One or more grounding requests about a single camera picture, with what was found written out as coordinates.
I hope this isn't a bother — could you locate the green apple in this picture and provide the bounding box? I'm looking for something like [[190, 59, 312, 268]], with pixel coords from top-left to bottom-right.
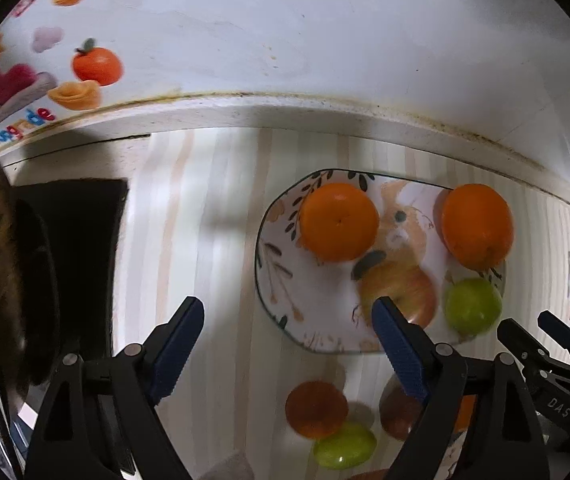
[[444, 278, 504, 337], [313, 422, 378, 471]]

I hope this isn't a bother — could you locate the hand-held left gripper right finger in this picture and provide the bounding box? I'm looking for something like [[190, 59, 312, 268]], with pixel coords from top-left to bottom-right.
[[371, 296, 550, 480]]

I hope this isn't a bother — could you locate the festive wall sticker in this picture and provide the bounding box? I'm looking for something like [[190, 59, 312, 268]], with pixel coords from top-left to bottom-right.
[[0, 0, 126, 148]]

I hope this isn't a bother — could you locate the striped mat with cat print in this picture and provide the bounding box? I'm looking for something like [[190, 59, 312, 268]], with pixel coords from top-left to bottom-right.
[[110, 130, 570, 480]]

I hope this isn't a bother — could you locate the orange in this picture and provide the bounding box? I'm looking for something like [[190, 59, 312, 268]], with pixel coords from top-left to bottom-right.
[[299, 182, 380, 262], [440, 184, 514, 271], [457, 394, 480, 433]]

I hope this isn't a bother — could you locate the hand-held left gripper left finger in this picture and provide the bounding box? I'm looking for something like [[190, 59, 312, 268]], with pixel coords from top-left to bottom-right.
[[24, 296, 206, 480]]

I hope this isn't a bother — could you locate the dark red apple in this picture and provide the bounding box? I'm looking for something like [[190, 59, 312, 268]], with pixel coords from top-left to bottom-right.
[[379, 375, 428, 442]]

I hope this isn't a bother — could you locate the red yellow apple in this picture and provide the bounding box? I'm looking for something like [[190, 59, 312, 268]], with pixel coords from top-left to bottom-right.
[[360, 265, 438, 331]]

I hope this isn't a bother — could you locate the floral oval ceramic plate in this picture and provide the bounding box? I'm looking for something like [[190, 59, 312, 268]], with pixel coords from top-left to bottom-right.
[[255, 168, 508, 357]]

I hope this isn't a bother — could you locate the dark orange persimmon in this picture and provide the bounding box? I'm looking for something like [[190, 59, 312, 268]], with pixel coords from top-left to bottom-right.
[[285, 381, 350, 440]]

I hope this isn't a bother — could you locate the black gas stove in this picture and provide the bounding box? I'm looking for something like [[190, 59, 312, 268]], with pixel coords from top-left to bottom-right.
[[10, 178, 130, 386]]

